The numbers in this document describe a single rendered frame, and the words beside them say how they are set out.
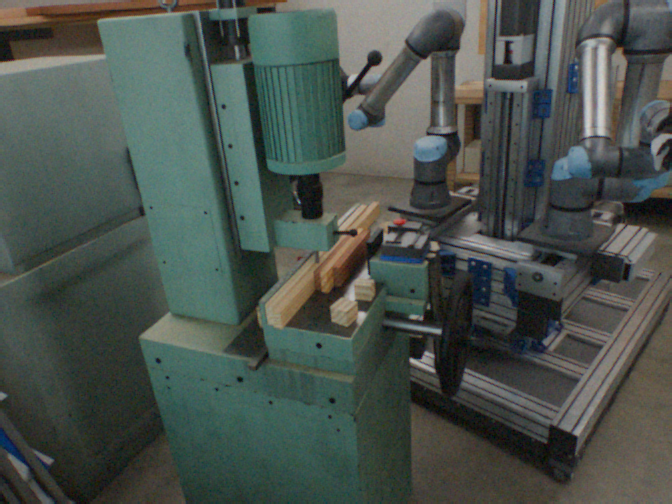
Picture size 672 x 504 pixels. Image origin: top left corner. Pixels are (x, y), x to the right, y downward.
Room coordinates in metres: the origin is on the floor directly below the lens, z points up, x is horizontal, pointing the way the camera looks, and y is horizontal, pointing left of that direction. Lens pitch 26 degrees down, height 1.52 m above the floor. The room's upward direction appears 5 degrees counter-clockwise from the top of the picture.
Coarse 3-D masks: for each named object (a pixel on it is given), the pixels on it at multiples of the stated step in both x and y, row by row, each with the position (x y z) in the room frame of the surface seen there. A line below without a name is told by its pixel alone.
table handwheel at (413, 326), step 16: (464, 272) 1.03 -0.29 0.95; (464, 288) 1.08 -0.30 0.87; (448, 304) 0.93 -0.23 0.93; (464, 304) 1.07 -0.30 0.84; (384, 320) 1.05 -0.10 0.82; (400, 320) 1.04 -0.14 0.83; (416, 320) 1.03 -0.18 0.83; (448, 320) 0.90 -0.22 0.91; (464, 320) 1.03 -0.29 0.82; (432, 336) 1.00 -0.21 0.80; (448, 336) 0.88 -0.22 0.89; (464, 336) 0.96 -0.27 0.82; (448, 352) 0.87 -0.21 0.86; (464, 352) 1.05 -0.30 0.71; (448, 368) 0.86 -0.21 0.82; (464, 368) 1.02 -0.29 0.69; (448, 384) 0.86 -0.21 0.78
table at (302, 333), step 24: (360, 264) 1.20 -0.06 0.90; (336, 288) 1.09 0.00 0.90; (384, 288) 1.08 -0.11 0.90; (312, 312) 0.99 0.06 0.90; (360, 312) 0.98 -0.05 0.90; (408, 312) 1.04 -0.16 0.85; (264, 336) 0.97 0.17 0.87; (288, 336) 0.94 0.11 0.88; (312, 336) 0.92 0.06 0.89; (336, 336) 0.89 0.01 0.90; (360, 336) 0.92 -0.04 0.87
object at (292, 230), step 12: (288, 216) 1.15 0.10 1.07; (300, 216) 1.14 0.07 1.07; (324, 216) 1.13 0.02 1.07; (336, 216) 1.14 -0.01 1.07; (276, 228) 1.14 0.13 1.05; (288, 228) 1.12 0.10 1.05; (300, 228) 1.11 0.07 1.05; (312, 228) 1.10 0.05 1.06; (324, 228) 1.08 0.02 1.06; (336, 228) 1.13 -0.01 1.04; (288, 240) 1.13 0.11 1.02; (300, 240) 1.11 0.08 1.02; (312, 240) 1.10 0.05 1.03; (324, 240) 1.09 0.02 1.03; (336, 240) 1.13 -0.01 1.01
